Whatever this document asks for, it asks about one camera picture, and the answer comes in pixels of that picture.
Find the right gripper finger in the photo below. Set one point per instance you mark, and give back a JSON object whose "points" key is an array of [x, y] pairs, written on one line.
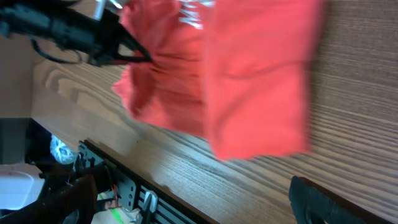
{"points": [[312, 204]]}

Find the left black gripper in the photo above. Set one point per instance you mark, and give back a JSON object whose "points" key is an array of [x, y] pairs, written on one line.
{"points": [[101, 38]]}

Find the red printed t-shirt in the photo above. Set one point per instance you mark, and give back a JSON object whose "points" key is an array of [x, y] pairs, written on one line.
{"points": [[233, 72]]}

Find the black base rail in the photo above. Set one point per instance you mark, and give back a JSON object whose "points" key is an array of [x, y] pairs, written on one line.
{"points": [[140, 189]]}

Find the left white rail clip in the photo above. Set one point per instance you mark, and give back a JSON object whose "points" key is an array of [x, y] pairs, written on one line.
{"points": [[149, 207]]}

